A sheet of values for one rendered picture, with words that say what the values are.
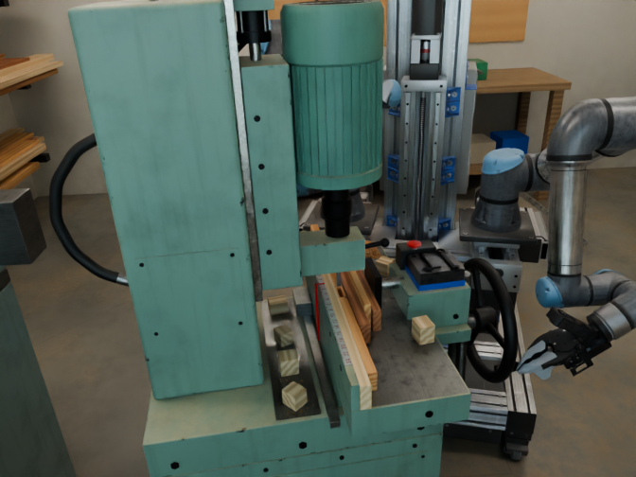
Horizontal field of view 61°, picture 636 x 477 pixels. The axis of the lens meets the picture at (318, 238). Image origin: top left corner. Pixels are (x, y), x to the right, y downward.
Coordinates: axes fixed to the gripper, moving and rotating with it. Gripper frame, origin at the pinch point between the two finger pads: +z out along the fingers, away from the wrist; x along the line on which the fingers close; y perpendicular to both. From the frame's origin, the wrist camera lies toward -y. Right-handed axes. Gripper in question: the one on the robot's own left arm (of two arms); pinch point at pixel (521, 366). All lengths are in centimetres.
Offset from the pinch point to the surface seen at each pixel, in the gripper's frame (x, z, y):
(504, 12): 309, -152, 28
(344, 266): 5.0, 20.0, -44.5
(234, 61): 1, 15, -89
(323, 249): 5, 21, -50
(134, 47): -3, 25, -99
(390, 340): -6.1, 19.9, -31.3
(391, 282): 5.7, 13.9, -34.5
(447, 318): -0.3, 8.2, -23.6
